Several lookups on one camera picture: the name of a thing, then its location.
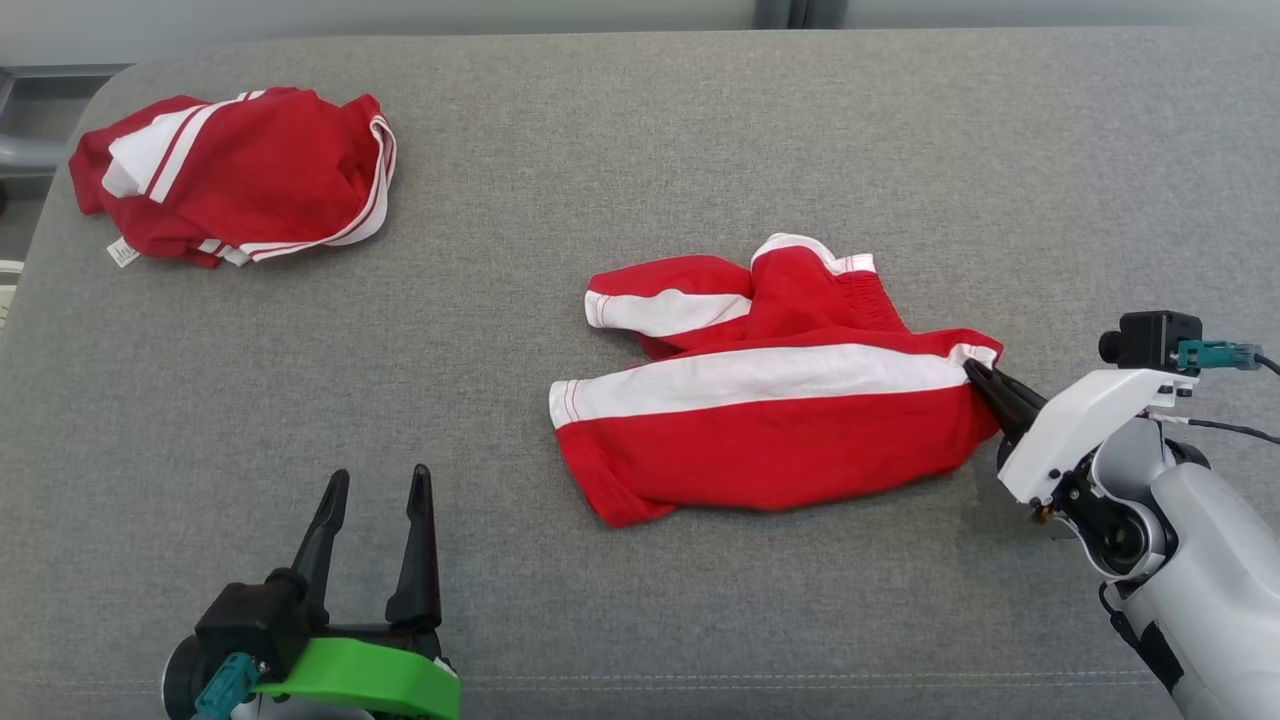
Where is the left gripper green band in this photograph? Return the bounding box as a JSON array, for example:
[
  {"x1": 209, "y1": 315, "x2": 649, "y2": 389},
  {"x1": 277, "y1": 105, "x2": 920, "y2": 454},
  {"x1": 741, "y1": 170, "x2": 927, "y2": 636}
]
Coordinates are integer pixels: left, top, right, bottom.
[{"x1": 250, "y1": 464, "x2": 462, "y2": 720}]

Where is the teal right camera cable plug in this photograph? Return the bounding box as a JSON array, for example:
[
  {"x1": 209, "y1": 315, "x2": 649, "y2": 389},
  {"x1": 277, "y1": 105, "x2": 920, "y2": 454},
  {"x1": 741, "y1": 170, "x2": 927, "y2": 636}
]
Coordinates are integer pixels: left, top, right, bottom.
[{"x1": 1177, "y1": 340, "x2": 1263, "y2": 372}]

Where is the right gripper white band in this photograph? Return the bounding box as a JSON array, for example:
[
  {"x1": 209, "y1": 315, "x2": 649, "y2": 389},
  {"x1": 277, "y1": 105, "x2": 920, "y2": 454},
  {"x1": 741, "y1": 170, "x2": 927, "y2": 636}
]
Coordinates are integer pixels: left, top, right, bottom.
[{"x1": 963, "y1": 358, "x2": 1201, "y2": 523}]

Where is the teal camera cable plug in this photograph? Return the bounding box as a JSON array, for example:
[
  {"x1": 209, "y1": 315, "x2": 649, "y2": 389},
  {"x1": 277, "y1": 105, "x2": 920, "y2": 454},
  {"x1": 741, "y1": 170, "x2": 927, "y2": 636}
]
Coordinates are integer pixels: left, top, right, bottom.
[
  {"x1": 193, "y1": 652, "x2": 263, "y2": 720},
  {"x1": 1177, "y1": 340, "x2": 1263, "y2": 372}
]

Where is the red shorts white stripe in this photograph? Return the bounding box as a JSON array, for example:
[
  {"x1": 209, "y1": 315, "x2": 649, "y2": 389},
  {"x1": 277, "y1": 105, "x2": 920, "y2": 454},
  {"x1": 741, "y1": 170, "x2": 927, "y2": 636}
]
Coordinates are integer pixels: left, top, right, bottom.
[{"x1": 548, "y1": 233, "x2": 1004, "y2": 529}]

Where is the thin black right gripper cable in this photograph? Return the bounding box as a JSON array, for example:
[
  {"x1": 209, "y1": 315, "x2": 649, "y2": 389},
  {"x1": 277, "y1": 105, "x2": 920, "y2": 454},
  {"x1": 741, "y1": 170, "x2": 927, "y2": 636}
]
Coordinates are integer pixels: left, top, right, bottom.
[{"x1": 1150, "y1": 410, "x2": 1280, "y2": 447}]

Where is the red basketball jersey white trim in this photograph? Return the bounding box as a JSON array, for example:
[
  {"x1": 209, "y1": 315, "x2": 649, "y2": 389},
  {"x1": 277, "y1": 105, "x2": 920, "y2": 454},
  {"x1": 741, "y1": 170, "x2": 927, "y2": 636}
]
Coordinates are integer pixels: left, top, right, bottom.
[{"x1": 68, "y1": 86, "x2": 398, "y2": 270}]

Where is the teal left camera cable plug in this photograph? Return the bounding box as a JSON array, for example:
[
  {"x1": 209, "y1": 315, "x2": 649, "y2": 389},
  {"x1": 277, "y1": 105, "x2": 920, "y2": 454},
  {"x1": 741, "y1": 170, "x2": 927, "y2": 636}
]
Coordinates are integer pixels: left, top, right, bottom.
[{"x1": 193, "y1": 652, "x2": 263, "y2": 720}]

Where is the grey partition post with base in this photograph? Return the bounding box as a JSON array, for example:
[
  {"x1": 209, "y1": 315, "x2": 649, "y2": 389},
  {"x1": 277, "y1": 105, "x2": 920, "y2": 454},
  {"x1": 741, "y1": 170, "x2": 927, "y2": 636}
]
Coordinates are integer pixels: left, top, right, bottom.
[{"x1": 0, "y1": 65, "x2": 136, "y2": 181}]

